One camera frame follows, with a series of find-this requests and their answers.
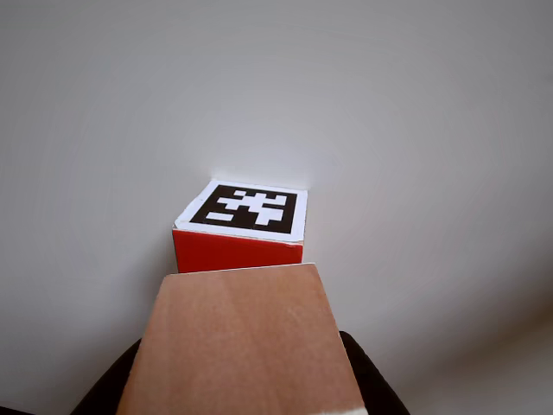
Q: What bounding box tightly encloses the wooden cube with green side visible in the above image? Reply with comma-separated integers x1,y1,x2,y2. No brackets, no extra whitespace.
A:
115,262,368,415

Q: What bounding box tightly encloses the wooden cube with marker tag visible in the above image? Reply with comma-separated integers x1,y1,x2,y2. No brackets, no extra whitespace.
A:
171,178,309,275

